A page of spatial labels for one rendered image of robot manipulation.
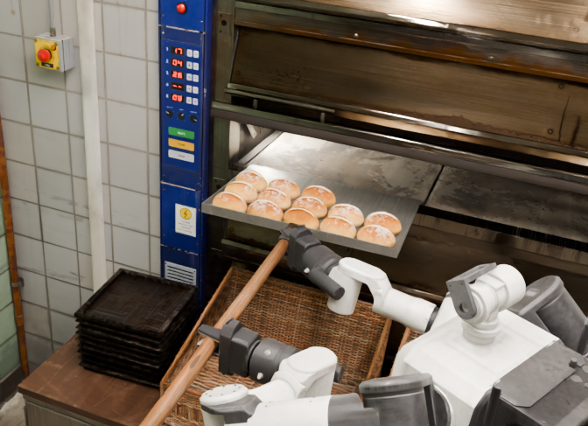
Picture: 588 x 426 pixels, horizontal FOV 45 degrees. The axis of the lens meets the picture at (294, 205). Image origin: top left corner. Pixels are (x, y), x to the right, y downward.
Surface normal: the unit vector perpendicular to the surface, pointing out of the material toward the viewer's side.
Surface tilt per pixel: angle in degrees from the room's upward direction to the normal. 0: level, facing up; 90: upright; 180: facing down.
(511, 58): 90
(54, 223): 90
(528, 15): 70
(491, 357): 0
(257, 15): 90
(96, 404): 0
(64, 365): 0
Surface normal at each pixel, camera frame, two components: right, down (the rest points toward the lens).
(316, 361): 0.16, -0.94
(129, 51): -0.36, 0.39
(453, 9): -0.31, 0.07
